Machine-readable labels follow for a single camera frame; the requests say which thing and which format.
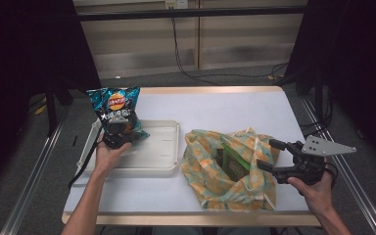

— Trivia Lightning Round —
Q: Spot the long black wall cable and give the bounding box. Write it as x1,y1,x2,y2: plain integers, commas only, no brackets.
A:
170,17,290,86

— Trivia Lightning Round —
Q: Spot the white plastic tray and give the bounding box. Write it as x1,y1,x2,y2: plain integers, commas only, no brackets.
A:
76,118,181,179

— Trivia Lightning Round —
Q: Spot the fruit print cloth bag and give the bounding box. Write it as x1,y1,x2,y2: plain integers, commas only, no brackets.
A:
180,126,282,212

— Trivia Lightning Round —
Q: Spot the black metal stand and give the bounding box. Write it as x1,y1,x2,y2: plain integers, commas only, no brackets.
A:
44,82,61,137

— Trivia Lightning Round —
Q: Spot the person's right hand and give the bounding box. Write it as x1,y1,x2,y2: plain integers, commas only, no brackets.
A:
287,160,336,216

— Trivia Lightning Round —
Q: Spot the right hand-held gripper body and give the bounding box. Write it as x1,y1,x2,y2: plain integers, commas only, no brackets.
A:
272,134,357,186

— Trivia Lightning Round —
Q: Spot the black horizontal metal bar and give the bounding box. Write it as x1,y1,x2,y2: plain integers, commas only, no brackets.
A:
77,5,307,23

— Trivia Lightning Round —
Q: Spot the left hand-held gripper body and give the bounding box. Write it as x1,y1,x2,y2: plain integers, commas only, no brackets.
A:
101,115,135,150

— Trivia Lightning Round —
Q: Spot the white wall socket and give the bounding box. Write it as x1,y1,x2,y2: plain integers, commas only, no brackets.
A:
164,0,189,10

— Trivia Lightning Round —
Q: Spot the bundle of black floor cables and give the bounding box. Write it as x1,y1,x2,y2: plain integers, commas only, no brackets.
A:
301,86,335,138

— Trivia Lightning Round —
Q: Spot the blue chips bag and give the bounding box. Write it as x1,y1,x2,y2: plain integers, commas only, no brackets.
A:
86,85,151,145

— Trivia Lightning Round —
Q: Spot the person's left hand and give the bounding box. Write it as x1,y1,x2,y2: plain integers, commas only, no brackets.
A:
94,131,133,174

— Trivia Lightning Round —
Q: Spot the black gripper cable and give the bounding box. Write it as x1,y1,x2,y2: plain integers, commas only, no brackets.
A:
68,128,104,190

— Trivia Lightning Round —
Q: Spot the green snack packet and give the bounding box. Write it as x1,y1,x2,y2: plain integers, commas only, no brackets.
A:
220,142,252,182

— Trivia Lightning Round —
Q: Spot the dark curtain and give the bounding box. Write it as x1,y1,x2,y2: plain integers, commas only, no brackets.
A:
0,0,103,197
285,0,376,170

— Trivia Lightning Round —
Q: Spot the aluminium floor rail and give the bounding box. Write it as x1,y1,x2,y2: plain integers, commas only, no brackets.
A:
300,97,376,235
0,120,64,235

